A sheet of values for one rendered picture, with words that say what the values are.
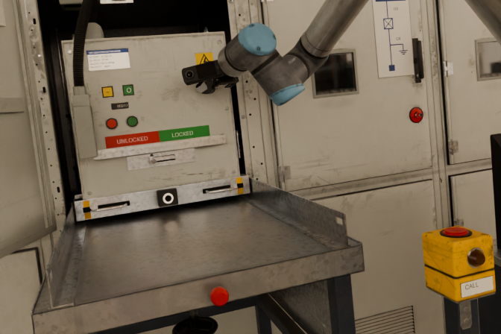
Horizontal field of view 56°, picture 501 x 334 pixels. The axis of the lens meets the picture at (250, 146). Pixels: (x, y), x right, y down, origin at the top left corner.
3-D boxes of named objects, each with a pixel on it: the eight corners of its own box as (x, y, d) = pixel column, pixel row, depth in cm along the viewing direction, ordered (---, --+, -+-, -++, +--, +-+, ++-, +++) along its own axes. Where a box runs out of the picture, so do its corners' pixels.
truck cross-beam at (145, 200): (250, 193, 154) (248, 174, 154) (76, 221, 138) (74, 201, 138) (246, 191, 159) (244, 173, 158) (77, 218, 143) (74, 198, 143)
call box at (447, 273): (498, 294, 77) (493, 233, 76) (458, 305, 74) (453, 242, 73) (461, 278, 84) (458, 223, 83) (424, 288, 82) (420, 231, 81)
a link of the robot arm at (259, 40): (264, 62, 115) (238, 29, 114) (240, 80, 126) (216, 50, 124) (286, 44, 120) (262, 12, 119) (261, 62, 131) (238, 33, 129)
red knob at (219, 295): (231, 306, 83) (229, 288, 82) (213, 310, 82) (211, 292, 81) (224, 297, 87) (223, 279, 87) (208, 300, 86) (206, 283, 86)
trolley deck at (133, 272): (364, 271, 96) (362, 242, 95) (35, 347, 78) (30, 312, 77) (259, 211, 160) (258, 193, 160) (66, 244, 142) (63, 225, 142)
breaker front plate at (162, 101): (240, 180, 153) (224, 33, 149) (84, 204, 139) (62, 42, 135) (239, 180, 154) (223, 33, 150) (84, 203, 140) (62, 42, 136)
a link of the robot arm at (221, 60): (228, 72, 124) (220, 38, 126) (220, 79, 128) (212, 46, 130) (256, 71, 129) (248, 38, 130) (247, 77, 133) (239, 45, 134)
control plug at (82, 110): (98, 156, 130) (89, 93, 128) (79, 159, 128) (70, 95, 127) (98, 155, 137) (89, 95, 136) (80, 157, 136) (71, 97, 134)
